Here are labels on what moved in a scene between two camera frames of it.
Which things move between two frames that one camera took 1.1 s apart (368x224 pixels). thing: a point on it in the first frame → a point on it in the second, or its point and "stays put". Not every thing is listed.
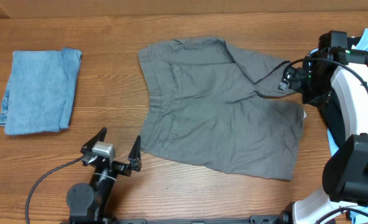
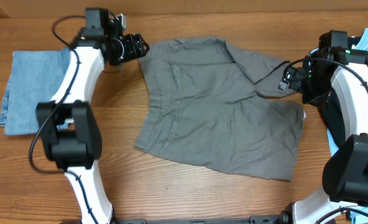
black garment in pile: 332,114 stays put
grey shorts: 212,104 stays put
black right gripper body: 301,82 stays put
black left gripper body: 121,168 → 132,48
